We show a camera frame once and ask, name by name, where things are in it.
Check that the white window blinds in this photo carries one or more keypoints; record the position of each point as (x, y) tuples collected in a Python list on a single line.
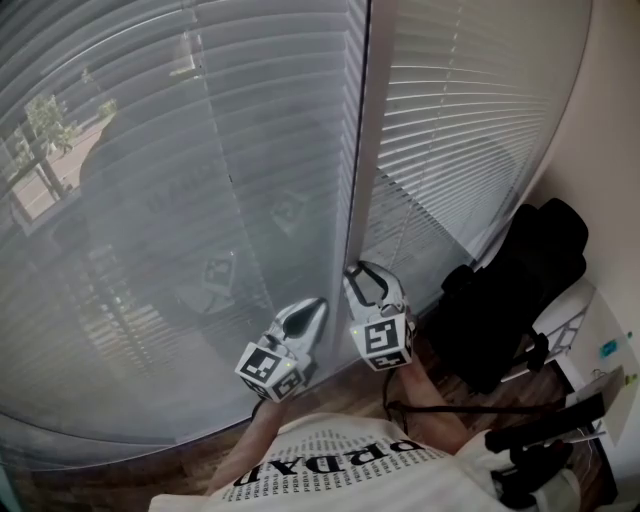
[(475, 100), (150, 250)]

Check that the green bottle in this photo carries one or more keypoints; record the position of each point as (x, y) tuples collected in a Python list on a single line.
[(631, 378)]

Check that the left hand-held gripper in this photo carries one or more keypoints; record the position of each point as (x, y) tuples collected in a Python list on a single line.
[(270, 372)]

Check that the person's left forearm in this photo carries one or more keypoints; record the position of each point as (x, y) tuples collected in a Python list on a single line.
[(265, 425)]

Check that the black waist bag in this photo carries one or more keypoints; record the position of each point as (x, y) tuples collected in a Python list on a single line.
[(530, 455)]

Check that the person's right forearm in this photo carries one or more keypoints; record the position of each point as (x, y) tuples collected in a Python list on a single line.
[(425, 400)]

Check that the black office chair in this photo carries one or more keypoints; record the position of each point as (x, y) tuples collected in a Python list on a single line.
[(500, 300)]

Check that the white printed shirt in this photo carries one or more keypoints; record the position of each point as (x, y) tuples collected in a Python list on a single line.
[(350, 480)]

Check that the white desk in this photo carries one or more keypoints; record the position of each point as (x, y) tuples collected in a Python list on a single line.
[(565, 310)]

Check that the clear bottle with blue label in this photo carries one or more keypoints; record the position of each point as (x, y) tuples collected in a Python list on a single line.
[(610, 349)]

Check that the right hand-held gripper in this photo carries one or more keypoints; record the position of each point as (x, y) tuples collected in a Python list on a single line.
[(382, 340)]

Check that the white window frame post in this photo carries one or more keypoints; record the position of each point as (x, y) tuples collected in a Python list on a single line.
[(375, 125)]

